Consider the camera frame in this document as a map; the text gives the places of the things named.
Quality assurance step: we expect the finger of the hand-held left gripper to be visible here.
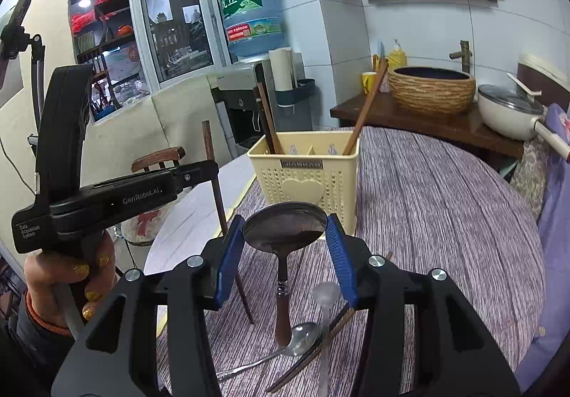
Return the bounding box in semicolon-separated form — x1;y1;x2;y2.
169;159;220;198

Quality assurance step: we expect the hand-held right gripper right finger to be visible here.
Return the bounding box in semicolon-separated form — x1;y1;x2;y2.
324;213;522;397

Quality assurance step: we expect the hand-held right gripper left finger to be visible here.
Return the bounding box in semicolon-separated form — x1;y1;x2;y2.
51;214;247;397

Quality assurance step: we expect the translucent plastic spoon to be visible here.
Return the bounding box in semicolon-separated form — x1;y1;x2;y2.
312;281;343;397

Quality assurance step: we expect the wooden handled metal spoon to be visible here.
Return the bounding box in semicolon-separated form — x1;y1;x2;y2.
242;202;328;348

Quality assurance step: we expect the cream plastic utensil holder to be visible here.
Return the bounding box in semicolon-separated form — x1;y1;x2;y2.
247;130;361;236

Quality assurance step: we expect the person's left forearm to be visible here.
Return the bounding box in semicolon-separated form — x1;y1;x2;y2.
0;290;77;384

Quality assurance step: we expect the person's left hand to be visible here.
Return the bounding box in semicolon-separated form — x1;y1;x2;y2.
24;229;117;334

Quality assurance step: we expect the wooden chair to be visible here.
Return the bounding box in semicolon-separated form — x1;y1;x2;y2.
130;146;186;176

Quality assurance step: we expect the white tablecloth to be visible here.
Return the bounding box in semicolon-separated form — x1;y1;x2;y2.
143;154;258;277

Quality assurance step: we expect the beige panel cover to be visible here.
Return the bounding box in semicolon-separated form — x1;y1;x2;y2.
150;87;233;168

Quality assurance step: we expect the cat print seat cushion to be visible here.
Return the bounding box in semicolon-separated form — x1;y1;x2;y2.
119;201;172;247

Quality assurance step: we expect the black phone stand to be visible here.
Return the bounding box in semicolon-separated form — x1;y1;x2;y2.
26;34;48;149

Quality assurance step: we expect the water dispenser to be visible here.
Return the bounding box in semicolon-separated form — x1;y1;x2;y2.
208;61;273;159

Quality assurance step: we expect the purple striped tablecloth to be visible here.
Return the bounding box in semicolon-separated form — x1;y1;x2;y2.
156;126;546;397

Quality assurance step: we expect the cluttered storage shelf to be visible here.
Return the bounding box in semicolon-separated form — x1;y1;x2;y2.
68;0;149;122

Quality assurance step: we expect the grey paper towel holder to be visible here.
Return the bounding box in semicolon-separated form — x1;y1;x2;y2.
273;78;318;108

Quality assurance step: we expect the mobile phone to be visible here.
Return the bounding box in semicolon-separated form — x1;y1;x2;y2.
0;0;35;89

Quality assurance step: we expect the paper towel roll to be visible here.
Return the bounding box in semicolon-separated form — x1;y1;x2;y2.
268;47;297;93

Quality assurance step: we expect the sliding window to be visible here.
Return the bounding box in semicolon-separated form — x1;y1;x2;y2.
126;0;224;89

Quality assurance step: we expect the wooden counter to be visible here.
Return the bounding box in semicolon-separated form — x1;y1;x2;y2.
330;92;525;160

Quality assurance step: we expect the blue water bottle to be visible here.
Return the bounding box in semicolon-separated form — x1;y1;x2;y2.
217;0;286;60

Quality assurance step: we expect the woven basin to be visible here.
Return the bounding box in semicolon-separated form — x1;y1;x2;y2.
387;66;477;117

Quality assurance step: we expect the brown floral cloth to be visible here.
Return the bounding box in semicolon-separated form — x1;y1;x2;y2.
511;139;554;220

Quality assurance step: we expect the purple floral cloth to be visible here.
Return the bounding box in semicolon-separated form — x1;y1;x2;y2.
515;103;570;391

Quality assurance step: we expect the yellow soap bottle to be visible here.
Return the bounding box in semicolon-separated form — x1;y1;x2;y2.
388;39;407;71

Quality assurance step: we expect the white pan with lid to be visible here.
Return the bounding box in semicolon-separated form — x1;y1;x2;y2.
477;84;570;160

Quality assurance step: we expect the bamboo style faucet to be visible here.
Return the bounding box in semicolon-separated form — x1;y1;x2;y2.
449;40;472;74

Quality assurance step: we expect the white rice paddle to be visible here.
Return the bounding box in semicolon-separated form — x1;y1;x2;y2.
507;72;542;97

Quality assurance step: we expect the rice cooker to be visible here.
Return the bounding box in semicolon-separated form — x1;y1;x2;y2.
517;52;570;113

